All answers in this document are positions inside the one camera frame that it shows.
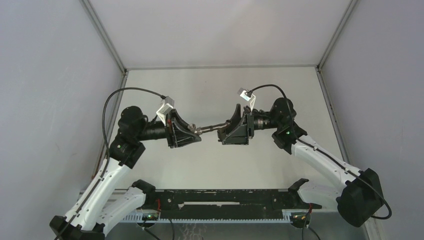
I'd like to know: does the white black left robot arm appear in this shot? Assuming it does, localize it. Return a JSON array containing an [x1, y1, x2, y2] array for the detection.
[[49, 106, 202, 240]]

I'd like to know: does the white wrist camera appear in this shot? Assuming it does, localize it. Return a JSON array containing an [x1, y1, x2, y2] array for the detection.
[[237, 88, 256, 113], [156, 96, 175, 126]]

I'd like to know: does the metal water faucet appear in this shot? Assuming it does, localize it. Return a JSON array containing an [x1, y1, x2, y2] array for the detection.
[[196, 119, 232, 142]]

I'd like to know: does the white slotted cable duct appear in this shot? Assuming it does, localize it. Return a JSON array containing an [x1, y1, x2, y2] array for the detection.
[[119, 211, 294, 224]]

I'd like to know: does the metal elbow pipe fitting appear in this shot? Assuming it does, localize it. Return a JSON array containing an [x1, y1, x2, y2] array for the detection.
[[187, 123, 202, 136]]

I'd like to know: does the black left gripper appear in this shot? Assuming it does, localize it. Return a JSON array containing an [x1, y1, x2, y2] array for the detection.
[[135, 108, 201, 148]]

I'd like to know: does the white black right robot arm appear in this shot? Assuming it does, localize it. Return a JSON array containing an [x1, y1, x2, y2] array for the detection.
[[217, 97, 385, 228]]

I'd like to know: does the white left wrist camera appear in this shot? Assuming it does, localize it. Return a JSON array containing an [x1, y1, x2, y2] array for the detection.
[[156, 96, 175, 126]]

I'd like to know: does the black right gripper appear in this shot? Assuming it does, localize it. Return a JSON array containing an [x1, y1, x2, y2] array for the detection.
[[219, 104, 281, 146]]

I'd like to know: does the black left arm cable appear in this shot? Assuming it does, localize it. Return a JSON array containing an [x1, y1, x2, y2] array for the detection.
[[52, 87, 168, 240]]

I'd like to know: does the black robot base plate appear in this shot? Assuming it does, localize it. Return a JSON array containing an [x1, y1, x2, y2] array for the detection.
[[141, 189, 321, 219]]

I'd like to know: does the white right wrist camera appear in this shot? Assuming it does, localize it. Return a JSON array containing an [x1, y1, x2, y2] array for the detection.
[[237, 88, 256, 113]]

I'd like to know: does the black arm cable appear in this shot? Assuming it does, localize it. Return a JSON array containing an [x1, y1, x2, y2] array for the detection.
[[246, 84, 393, 240], [52, 87, 168, 240]]

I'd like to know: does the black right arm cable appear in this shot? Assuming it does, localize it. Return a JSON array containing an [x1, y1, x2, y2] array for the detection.
[[246, 84, 393, 240]]

